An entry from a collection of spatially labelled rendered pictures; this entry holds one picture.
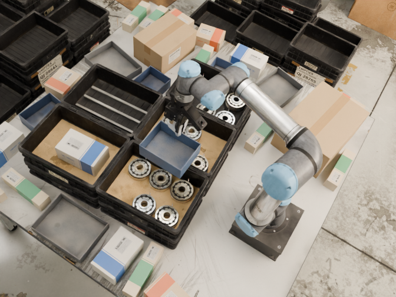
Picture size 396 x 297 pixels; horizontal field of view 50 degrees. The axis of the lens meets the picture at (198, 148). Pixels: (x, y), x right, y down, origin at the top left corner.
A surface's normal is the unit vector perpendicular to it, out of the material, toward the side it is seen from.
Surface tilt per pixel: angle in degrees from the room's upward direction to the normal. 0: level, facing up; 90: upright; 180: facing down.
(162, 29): 0
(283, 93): 0
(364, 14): 73
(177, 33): 0
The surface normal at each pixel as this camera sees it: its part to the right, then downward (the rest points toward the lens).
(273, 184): -0.70, 0.48
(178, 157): 0.09, -0.51
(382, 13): -0.47, 0.50
